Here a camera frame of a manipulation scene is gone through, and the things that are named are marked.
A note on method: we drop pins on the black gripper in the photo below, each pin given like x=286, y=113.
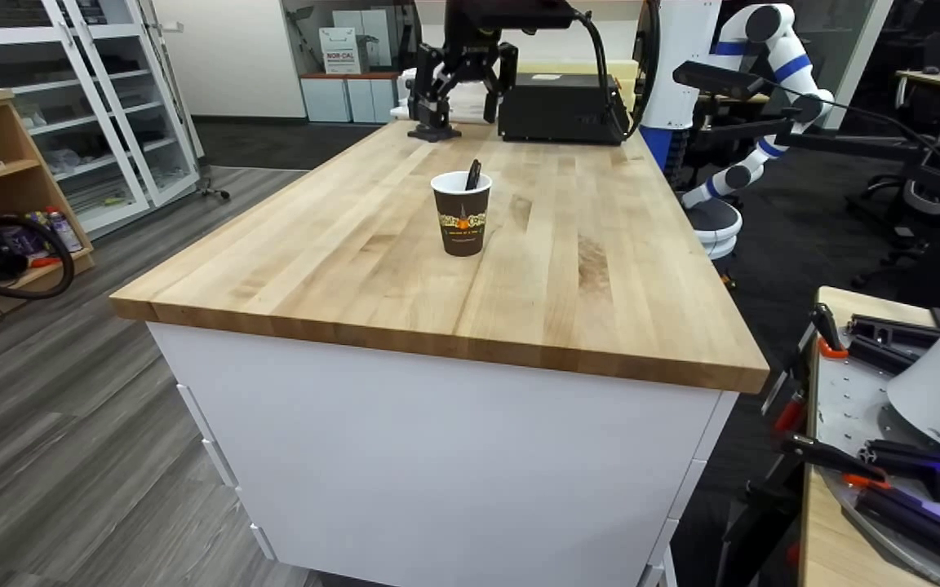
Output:
x=471, y=54

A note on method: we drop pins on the brown paper coffee cup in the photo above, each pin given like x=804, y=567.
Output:
x=462, y=212

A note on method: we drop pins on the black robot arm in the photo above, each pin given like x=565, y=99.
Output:
x=517, y=13

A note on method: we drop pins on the black stirrer in cup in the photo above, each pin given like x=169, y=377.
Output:
x=475, y=173

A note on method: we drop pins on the black bench vise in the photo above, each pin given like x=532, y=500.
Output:
x=425, y=108

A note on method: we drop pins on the black box on table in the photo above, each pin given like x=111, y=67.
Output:
x=564, y=108

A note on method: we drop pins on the light blue storage bins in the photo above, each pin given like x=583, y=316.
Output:
x=343, y=99

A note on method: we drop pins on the white glass door cabinet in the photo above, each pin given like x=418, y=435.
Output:
x=92, y=95

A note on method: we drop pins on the white table cabinet base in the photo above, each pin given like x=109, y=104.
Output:
x=418, y=470

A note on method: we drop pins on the black orange clamp tool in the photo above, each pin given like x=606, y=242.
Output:
x=872, y=341

